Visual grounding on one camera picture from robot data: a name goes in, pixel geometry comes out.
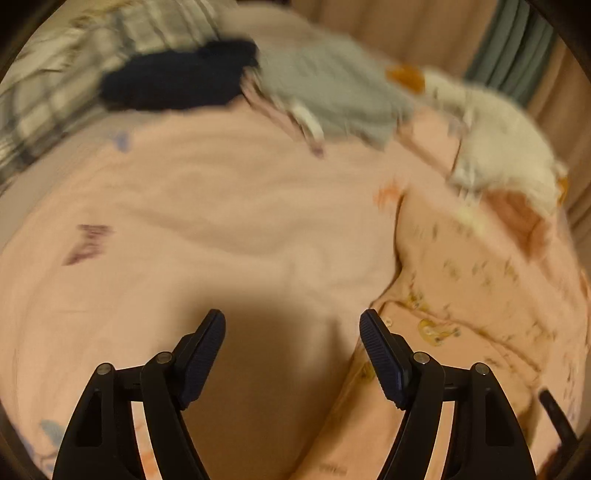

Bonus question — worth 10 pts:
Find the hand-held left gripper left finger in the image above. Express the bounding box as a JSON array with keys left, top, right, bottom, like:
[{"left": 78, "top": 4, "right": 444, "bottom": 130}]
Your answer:
[{"left": 52, "top": 309, "right": 227, "bottom": 480}]

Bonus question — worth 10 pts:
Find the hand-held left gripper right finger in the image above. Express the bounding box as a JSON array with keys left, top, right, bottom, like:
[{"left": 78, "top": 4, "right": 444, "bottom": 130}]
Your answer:
[{"left": 359, "top": 309, "right": 539, "bottom": 480}]

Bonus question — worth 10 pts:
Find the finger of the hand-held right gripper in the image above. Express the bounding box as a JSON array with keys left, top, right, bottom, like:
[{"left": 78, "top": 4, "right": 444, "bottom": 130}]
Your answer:
[{"left": 538, "top": 389, "right": 580, "bottom": 446}]

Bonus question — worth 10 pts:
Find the peach bear-print garment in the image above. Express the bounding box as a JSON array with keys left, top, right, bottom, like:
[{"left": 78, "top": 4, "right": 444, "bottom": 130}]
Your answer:
[{"left": 295, "top": 185, "right": 587, "bottom": 480}]

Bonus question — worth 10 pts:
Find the pink animal-print bed cover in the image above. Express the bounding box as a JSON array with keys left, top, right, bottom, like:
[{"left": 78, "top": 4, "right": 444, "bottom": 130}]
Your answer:
[{"left": 0, "top": 92, "right": 587, "bottom": 480}]

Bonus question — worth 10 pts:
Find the pink white-trimmed garment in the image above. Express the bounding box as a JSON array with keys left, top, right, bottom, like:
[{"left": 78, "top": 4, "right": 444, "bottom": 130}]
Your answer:
[{"left": 242, "top": 69, "right": 326, "bottom": 158}]

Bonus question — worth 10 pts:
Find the white goose plush toy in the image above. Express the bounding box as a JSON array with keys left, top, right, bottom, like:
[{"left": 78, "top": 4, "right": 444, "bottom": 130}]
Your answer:
[{"left": 385, "top": 65, "right": 571, "bottom": 215}]

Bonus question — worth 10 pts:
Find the grey garment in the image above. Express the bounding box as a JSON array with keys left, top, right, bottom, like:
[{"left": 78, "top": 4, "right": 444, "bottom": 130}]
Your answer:
[{"left": 252, "top": 44, "right": 416, "bottom": 151}]

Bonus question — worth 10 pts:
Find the beige curtain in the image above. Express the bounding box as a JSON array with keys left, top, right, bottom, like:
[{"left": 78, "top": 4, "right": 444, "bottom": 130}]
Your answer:
[
  {"left": 526, "top": 41, "right": 591, "bottom": 232},
  {"left": 295, "top": 0, "right": 502, "bottom": 79}
]

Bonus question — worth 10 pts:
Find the navy garment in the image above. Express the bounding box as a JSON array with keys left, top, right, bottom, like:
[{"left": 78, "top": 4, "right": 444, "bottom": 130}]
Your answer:
[{"left": 99, "top": 39, "right": 259, "bottom": 112}]

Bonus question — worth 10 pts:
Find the plaid pillow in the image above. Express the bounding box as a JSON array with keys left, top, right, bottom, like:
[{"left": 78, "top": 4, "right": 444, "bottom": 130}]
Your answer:
[{"left": 0, "top": 0, "right": 222, "bottom": 185}]

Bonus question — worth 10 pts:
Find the teal curtain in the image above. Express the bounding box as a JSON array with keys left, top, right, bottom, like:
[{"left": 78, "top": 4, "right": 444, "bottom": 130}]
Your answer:
[{"left": 464, "top": 0, "right": 557, "bottom": 104}]

